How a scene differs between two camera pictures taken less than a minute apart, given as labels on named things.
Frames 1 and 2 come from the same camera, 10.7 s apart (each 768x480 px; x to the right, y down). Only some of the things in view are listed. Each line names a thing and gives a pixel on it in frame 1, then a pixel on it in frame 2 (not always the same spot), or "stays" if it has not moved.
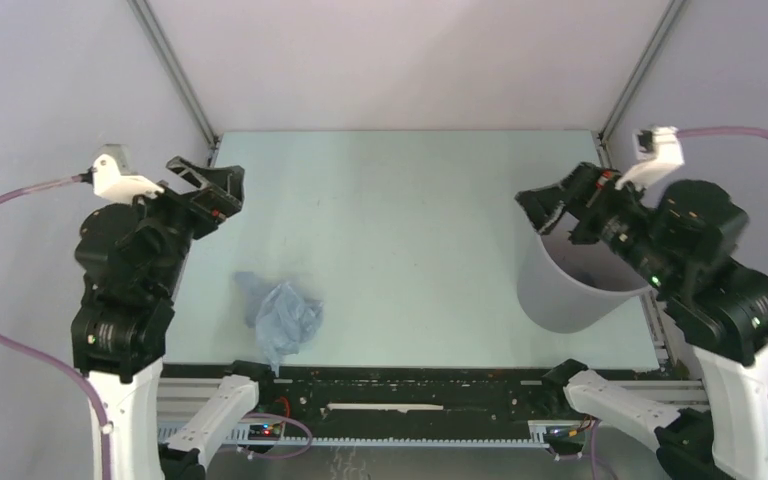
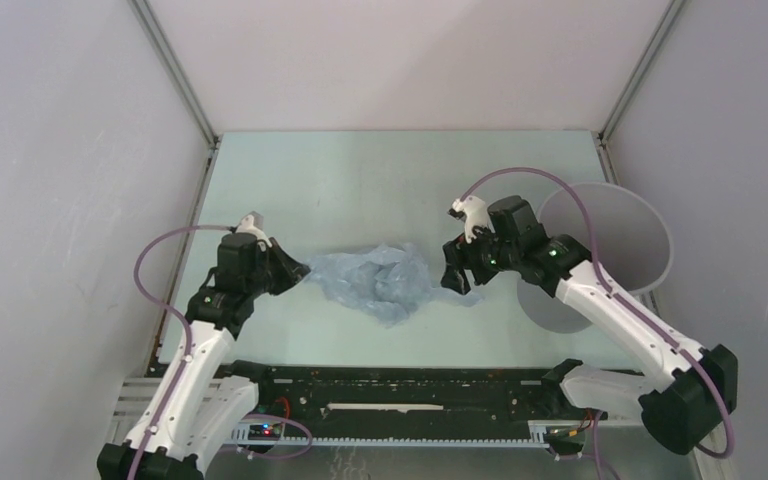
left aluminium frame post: (154, 32) stays
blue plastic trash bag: (285, 321) → (388, 281)
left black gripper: (227, 188) → (291, 270)
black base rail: (422, 398) stays
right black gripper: (588, 185) → (459, 253)
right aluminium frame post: (663, 30) stays
